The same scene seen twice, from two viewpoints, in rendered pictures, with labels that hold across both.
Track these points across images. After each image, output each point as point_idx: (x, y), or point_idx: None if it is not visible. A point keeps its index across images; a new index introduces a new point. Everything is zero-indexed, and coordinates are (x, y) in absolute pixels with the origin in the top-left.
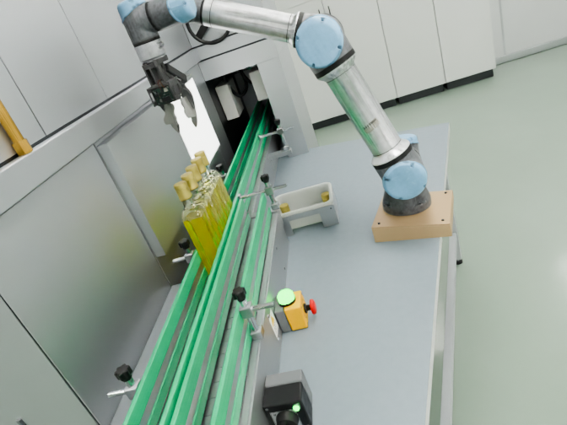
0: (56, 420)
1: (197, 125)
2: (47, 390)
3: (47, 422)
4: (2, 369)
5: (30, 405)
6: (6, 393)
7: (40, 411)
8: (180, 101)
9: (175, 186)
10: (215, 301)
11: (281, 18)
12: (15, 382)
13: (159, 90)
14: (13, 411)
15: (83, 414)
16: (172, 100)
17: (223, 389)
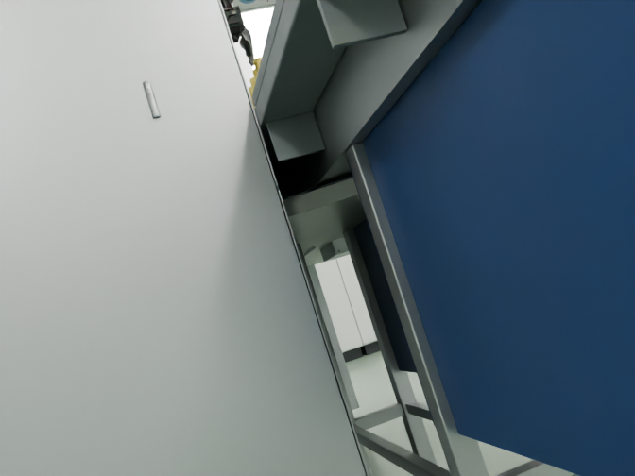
0: (196, 85)
1: (253, 64)
2: (200, 35)
3: (182, 90)
4: (155, 3)
5: (171, 59)
6: (146, 39)
7: (180, 69)
8: (243, 34)
9: (258, 58)
10: None
11: None
12: (164, 22)
13: (227, 13)
14: (145, 70)
15: (234, 76)
16: (239, 24)
17: None
